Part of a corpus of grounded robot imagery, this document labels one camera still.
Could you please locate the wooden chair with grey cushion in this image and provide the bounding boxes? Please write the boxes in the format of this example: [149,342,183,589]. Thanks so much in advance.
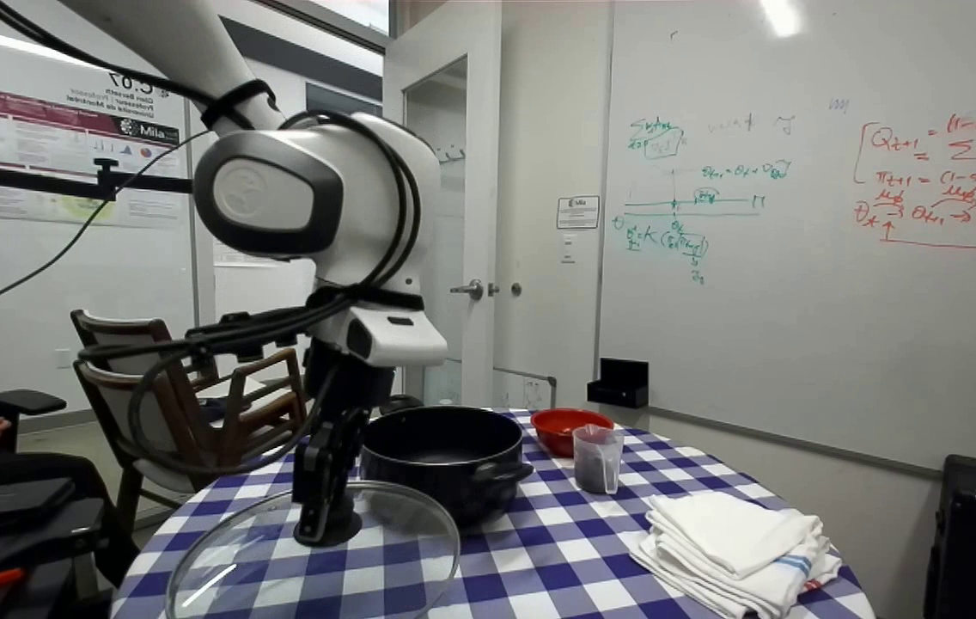
[68,307,222,383]
[72,345,319,528]

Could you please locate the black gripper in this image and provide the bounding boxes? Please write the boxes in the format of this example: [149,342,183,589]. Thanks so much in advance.
[289,342,400,547]

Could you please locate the white door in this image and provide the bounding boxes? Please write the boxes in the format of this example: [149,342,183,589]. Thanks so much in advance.
[381,0,620,413]

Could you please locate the small black box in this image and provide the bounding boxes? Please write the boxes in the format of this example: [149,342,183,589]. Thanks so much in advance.
[583,354,652,413]

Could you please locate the large wall whiteboard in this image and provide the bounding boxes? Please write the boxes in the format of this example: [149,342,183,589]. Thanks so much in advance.
[598,0,976,473]

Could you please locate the seated person in white shirt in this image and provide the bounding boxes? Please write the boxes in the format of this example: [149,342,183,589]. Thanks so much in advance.
[0,392,116,499]

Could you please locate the glass lid with black knob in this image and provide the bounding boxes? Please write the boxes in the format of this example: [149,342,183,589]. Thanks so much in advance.
[163,479,463,619]

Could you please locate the small white door sign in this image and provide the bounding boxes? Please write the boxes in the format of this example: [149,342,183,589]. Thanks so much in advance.
[552,193,606,233]

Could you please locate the blue white checkered tablecloth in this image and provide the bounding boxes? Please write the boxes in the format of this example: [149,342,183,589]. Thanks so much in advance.
[106,408,880,619]

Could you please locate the wall poster with red banner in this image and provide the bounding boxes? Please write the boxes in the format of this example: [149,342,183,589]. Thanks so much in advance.
[0,65,212,228]

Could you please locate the thin black hanging cable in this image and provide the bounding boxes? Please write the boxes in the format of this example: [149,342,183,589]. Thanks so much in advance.
[0,119,218,326]

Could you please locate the black cooking pot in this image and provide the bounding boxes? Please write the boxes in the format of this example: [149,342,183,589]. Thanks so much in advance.
[356,402,535,528]

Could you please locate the folded white towel stack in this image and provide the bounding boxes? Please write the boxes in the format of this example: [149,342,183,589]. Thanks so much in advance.
[626,489,847,619]

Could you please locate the silver door handle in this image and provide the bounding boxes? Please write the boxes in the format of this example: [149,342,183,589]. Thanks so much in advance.
[448,275,488,307]

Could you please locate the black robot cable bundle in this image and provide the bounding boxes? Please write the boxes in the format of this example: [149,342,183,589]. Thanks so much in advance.
[0,0,430,464]

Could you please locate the red bowl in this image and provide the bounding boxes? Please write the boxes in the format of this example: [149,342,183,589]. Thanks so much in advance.
[529,407,620,461]

